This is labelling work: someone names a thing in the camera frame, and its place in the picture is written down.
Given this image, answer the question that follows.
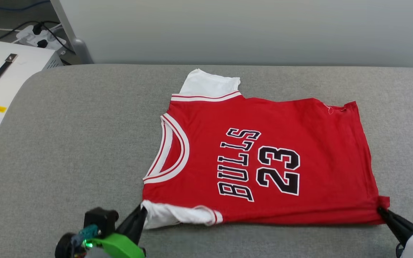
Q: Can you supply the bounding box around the white metal appliance box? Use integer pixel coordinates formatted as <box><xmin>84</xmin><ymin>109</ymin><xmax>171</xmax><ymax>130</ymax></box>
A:
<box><xmin>0</xmin><ymin>40</ymin><xmax>64</xmax><ymax>141</ymax></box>

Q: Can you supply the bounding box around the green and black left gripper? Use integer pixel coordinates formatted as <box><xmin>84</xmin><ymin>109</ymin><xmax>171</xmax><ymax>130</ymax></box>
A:
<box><xmin>55</xmin><ymin>205</ymin><xmax>148</xmax><ymax>258</ymax></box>

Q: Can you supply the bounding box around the blue cable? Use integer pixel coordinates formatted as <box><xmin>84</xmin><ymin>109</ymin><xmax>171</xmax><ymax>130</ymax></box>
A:
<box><xmin>0</xmin><ymin>0</ymin><xmax>51</xmax><ymax>11</ymax></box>

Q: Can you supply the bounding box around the red Bulls basketball jersey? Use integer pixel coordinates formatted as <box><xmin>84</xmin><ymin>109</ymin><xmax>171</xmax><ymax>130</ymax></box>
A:
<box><xmin>142</xmin><ymin>68</ymin><xmax>391</xmax><ymax>230</ymax></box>

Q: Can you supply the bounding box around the white power strip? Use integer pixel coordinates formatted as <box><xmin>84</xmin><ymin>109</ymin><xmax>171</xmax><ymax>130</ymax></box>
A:
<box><xmin>16</xmin><ymin>24</ymin><xmax>68</xmax><ymax>51</ymax></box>

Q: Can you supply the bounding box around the black power cable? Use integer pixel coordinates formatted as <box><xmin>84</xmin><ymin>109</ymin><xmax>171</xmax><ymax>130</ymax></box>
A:
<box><xmin>0</xmin><ymin>21</ymin><xmax>75</xmax><ymax>55</ymax></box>

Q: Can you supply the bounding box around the grey metal frame leg rounded foot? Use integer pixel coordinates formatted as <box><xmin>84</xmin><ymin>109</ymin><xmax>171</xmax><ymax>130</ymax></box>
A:
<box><xmin>50</xmin><ymin>0</ymin><xmax>94</xmax><ymax>65</ymax></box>

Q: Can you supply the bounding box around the black cable with teal connector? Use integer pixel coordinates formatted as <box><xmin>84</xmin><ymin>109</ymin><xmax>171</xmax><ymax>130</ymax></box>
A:
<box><xmin>79</xmin><ymin>225</ymin><xmax>100</xmax><ymax>246</ymax></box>

